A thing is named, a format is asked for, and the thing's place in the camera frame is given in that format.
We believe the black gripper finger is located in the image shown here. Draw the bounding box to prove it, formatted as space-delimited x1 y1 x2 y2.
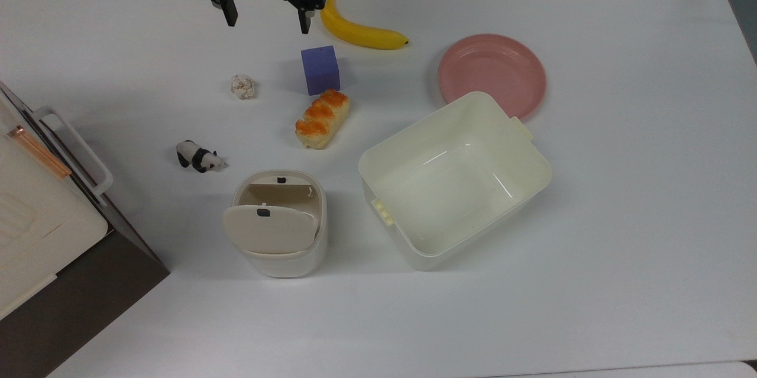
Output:
207 0 238 27
293 2 314 34

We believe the small panda figurine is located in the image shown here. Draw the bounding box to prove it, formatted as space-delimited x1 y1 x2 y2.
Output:
176 140 228 174

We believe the white paper ball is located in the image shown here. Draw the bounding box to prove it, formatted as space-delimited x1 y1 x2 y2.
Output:
231 75 257 100

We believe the cream trash can with lid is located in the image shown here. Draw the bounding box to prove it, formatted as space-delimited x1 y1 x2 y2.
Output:
222 169 328 279

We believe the cream plastic drawer box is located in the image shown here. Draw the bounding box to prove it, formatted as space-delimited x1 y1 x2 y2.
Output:
0 91 109 321

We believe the cream plastic storage bin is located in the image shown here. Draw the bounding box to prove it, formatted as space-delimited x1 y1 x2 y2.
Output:
358 91 553 272

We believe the yellow toy banana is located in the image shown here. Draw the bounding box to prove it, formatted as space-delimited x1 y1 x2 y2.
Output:
320 0 410 51

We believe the toy bread with orange glaze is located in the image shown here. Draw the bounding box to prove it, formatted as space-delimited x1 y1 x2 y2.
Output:
295 89 351 150

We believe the dark brown drawer cabinet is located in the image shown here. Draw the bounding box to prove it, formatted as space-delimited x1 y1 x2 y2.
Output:
0 81 171 378

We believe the pink plastic plate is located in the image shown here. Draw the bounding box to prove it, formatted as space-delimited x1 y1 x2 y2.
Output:
438 34 546 123

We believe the white drawer handle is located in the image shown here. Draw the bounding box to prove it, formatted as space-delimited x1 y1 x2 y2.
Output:
34 106 114 198

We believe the purple foam cube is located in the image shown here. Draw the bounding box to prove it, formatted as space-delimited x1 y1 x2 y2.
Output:
300 45 341 96

